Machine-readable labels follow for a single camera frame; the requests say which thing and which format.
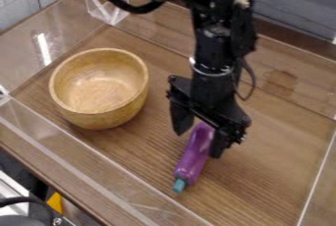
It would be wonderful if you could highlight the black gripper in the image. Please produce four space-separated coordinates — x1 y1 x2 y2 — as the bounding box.
166 67 252 158

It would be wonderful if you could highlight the purple toy eggplant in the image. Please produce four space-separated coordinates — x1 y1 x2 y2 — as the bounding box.
173 123 213 194

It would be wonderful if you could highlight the brown wooden bowl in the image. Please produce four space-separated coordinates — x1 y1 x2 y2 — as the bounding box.
48 48 148 130

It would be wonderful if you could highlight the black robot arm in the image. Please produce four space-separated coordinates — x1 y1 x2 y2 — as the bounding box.
108 0 257 158

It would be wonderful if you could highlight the yellow black device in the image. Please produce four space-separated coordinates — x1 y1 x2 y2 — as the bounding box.
28 193 90 226

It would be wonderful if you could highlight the clear acrylic tray wall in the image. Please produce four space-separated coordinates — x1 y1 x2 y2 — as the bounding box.
0 92 212 226

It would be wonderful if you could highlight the clear acrylic corner bracket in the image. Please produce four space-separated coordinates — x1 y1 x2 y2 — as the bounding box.
85 0 129 26

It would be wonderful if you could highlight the black cable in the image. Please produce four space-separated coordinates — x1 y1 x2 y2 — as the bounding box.
0 196 46 226

